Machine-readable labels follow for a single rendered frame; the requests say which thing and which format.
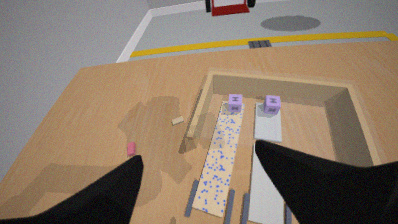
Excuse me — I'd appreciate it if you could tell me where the light grey flat panel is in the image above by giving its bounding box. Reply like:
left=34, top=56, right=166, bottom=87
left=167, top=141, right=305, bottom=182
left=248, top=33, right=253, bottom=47
left=247, top=149, right=284, bottom=224

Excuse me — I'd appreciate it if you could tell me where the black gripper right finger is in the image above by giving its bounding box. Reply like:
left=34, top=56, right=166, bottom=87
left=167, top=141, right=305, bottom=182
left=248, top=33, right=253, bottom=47
left=255, top=139, right=398, bottom=224

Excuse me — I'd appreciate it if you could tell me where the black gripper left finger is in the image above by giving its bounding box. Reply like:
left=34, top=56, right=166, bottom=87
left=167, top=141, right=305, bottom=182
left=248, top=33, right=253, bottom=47
left=0, top=155, right=143, bottom=224

